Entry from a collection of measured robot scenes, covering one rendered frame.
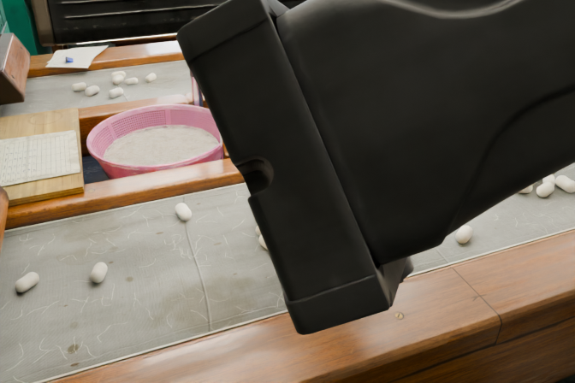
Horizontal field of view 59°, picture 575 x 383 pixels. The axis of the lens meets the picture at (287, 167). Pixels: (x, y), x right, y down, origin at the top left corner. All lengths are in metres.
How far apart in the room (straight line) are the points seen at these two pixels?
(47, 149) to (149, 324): 0.45
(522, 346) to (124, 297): 0.50
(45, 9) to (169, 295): 0.36
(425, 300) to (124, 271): 0.39
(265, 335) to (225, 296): 0.10
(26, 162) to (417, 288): 0.66
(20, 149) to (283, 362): 0.64
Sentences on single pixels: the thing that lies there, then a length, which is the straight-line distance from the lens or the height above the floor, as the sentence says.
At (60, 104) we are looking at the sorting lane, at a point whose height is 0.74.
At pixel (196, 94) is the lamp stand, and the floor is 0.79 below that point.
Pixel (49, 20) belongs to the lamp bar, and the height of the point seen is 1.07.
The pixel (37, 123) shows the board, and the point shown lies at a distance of 1.11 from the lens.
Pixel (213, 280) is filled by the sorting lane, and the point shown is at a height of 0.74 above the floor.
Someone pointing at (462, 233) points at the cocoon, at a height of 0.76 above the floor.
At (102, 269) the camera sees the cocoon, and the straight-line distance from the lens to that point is 0.72.
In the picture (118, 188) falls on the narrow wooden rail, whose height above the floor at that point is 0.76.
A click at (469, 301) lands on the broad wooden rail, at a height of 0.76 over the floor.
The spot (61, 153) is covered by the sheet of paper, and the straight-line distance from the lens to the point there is 0.96.
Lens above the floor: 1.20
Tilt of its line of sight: 30 degrees down
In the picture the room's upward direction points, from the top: straight up
